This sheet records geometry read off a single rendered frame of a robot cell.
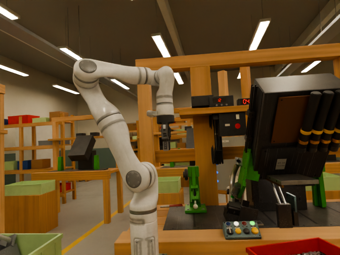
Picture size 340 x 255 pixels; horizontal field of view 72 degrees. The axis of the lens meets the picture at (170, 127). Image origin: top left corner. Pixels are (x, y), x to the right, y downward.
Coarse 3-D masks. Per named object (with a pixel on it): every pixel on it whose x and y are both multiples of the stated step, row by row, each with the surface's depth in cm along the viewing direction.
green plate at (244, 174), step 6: (246, 156) 125; (246, 162) 123; (240, 168) 133; (246, 168) 123; (252, 168) 124; (240, 174) 130; (246, 174) 124; (252, 174) 124; (258, 174) 123; (240, 180) 128; (252, 180) 123; (258, 180) 123
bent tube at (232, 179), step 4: (236, 160) 134; (240, 160) 133; (236, 164) 131; (240, 164) 130; (236, 168) 134; (232, 172) 137; (236, 172) 137; (232, 176) 138; (232, 180) 137; (232, 184) 136; (232, 188) 134; (232, 200) 127
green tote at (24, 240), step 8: (16, 240) 103; (24, 240) 103; (32, 240) 102; (40, 240) 102; (48, 240) 101; (56, 240) 97; (24, 248) 102; (32, 248) 102; (40, 248) 88; (48, 248) 92; (56, 248) 97
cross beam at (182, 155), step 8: (160, 152) 174; (168, 152) 173; (176, 152) 173; (184, 152) 172; (192, 152) 172; (224, 152) 170; (232, 152) 169; (240, 152) 169; (336, 152) 164; (160, 160) 173; (168, 160) 173; (176, 160) 172; (184, 160) 172; (192, 160) 171
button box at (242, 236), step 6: (240, 222) 105; (246, 222) 105; (234, 228) 103; (240, 228) 103; (258, 228) 102; (228, 234) 101; (234, 234) 101; (240, 234) 100; (246, 234) 100; (252, 234) 100; (258, 234) 100
